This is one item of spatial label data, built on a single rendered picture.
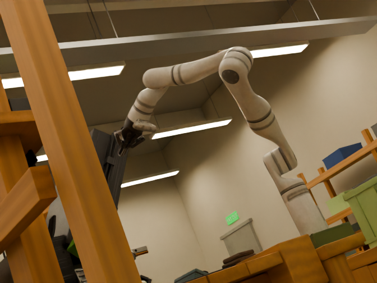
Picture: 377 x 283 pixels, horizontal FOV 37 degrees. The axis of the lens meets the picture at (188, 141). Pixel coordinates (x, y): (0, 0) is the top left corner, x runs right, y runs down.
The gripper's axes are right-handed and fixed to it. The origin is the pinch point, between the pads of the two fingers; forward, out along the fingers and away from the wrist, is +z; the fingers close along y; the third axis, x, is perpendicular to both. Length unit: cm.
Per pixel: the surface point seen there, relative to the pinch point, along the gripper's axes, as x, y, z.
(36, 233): 35, 38, 10
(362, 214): 73, -34, -37
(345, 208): -243, -541, 201
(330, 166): -291, -525, 168
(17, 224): 41, 48, 1
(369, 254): 84, -30, -32
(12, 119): 10.1, 47.1, -12.4
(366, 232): 76, -36, -33
